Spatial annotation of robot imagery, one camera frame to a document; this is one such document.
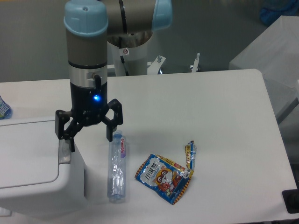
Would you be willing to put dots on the white cloth-covered table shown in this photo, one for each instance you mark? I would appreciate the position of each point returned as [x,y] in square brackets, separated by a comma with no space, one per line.
[275,53]

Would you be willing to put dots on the blue patterned bottle left edge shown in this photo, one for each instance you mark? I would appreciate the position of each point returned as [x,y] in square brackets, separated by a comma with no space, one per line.
[6,111]

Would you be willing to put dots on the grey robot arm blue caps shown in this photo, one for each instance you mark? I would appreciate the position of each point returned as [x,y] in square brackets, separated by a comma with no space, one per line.
[88,25]

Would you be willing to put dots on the blue snack bag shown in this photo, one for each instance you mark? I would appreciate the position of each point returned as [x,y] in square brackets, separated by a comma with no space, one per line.
[166,177]

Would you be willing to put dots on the blue bag top right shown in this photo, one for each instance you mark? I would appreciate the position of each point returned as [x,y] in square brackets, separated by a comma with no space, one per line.
[271,10]

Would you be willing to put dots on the clear plastic water bottle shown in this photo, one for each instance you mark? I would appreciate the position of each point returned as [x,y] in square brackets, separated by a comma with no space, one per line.
[116,177]

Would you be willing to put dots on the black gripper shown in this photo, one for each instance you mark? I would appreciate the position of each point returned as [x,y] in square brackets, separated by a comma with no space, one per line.
[89,107]

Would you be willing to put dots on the white push-lid trash can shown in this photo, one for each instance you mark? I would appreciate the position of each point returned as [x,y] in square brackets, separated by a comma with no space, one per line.
[39,174]

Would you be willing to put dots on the black device right edge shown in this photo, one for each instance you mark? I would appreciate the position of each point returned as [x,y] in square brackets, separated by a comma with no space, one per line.
[291,199]

